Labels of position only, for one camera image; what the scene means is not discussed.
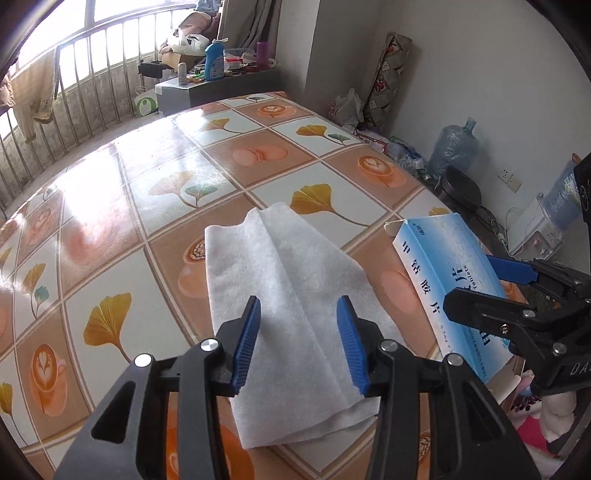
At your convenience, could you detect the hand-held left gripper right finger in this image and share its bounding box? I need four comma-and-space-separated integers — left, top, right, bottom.
335, 295, 542, 480

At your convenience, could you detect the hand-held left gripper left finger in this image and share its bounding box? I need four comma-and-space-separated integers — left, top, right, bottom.
53, 295, 262, 480

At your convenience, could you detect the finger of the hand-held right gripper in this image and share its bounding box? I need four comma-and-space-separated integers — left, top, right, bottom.
486, 255, 583, 302
442, 286, 570, 352

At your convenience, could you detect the blue and white carton box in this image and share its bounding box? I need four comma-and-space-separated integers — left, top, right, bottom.
385, 213, 514, 385

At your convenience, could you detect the white nonwoven wipe cloth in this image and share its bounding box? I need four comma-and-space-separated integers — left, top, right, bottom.
204, 204, 394, 452

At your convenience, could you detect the person's right hand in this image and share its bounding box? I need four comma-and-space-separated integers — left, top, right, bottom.
541, 394, 578, 440

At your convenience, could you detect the pink printed cloth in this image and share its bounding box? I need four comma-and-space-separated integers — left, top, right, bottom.
507, 368, 556, 449

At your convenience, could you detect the blue water jug on dispenser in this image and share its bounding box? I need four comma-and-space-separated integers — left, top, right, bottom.
542, 161, 583, 230

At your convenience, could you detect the black rice cooker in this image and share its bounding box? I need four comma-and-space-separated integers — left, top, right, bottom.
435, 165, 484, 209

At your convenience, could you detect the empty blue water jug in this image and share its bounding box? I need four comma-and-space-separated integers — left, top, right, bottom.
427, 117, 479, 182

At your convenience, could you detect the pile of floor litter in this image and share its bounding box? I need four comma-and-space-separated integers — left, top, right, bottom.
355, 126, 431, 179

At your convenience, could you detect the ginkgo print tablecloth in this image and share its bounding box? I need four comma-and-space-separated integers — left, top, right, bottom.
0, 90, 525, 480

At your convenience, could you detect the rolled patterned mat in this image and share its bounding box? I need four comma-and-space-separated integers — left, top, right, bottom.
361, 31, 414, 136

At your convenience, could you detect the white plastic bag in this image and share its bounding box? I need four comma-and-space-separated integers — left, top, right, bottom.
167, 28, 212, 57
328, 88, 364, 128

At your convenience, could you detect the grey cabinet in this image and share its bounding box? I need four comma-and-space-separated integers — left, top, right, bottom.
154, 66, 281, 117

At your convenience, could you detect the blue detergent bottle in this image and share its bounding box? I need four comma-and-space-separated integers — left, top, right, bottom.
204, 39, 227, 82

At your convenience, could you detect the metal balcony railing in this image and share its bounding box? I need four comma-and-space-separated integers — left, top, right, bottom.
0, 8, 200, 223

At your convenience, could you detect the grey curtain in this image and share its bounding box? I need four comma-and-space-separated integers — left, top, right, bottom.
216, 0, 279, 52

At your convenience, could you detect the pinkish cloth bundle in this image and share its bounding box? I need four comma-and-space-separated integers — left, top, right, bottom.
178, 11, 219, 38

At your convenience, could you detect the beige hanging towel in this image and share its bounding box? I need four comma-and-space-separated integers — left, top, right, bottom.
8, 54, 59, 145

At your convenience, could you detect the wall socket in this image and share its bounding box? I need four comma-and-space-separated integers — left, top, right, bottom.
498, 167, 523, 193

